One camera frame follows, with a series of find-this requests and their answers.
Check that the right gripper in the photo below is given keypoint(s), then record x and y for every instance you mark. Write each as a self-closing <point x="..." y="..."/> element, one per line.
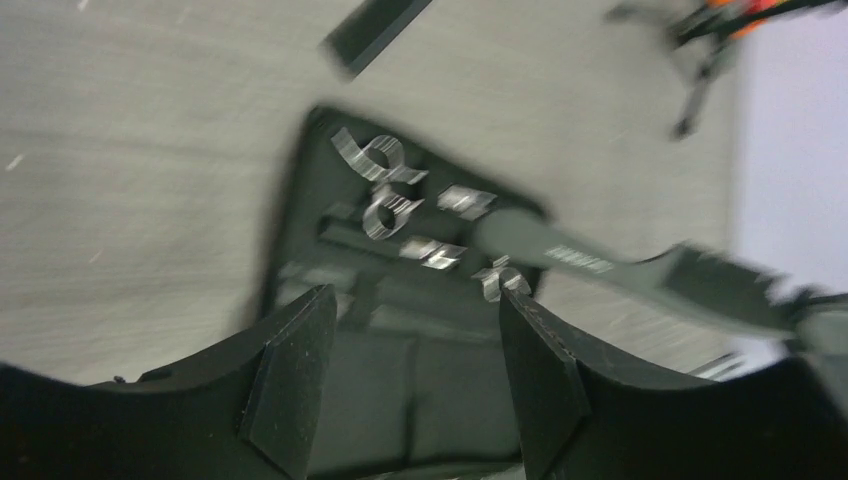
<point x="818" y="341"/>

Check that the silver scissors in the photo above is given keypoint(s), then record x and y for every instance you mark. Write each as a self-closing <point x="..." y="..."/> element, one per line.
<point x="490" y="274"/>
<point x="382" y="163"/>

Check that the orange curved toy piece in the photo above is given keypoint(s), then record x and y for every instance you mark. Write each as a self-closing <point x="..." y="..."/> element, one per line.
<point x="735" y="15"/>

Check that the black zip tool case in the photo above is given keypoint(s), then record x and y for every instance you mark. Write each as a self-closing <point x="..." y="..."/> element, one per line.
<point x="416" y="385"/>

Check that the black flat comb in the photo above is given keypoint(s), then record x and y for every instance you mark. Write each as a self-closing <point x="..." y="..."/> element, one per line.
<point x="367" y="31"/>

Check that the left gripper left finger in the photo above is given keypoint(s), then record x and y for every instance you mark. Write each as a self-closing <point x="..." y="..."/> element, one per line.
<point x="246" y="407"/>

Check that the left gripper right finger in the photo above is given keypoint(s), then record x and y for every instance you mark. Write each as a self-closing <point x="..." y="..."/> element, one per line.
<point x="588" y="410"/>

